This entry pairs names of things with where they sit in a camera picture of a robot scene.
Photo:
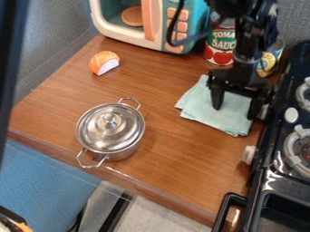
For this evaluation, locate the toy stove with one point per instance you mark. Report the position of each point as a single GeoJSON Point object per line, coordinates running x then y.
{"type": "Point", "coordinates": [278, 142]}

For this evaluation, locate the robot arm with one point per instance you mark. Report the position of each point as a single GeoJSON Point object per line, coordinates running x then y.
{"type": "Point", "coordinates": [249, 27]}

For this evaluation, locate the red tomato can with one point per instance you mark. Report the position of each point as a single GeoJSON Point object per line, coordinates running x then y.
{"type": "Point", "coordinates": [220, 43]}

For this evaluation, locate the white cloth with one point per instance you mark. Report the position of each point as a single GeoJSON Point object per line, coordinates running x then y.
{"type": "Point", "coordinates": [220, 110]}

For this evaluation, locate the silver pot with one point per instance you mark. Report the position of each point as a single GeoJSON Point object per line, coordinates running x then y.
{"type": "Point", "coordinates": [109, 133]}

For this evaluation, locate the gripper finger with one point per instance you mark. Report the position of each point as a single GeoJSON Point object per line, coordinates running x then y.
{"type": "Point", "coordinates": [255, 107]}
{"type": "Point", "coordinates": [217, 98]}

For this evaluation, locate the yellow and blue can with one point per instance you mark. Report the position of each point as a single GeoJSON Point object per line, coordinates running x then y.
{"type": "Point", "coordinates": [269, 57]}

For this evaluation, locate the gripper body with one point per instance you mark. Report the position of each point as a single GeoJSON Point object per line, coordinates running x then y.
{"type": "Point", "coordinates": [240, 77]}

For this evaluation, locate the silver lid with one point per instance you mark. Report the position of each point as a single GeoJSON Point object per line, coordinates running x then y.
{"type": "Point", "coordinates": [110, 127]}

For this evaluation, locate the toy microwave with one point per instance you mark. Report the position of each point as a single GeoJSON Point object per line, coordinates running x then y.
{"type": "Point", "coordinates": [150, 21]}

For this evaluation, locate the orange toy sushi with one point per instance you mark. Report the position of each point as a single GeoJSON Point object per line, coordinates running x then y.
{"type": "Point", "coordinates": [103, 62]}

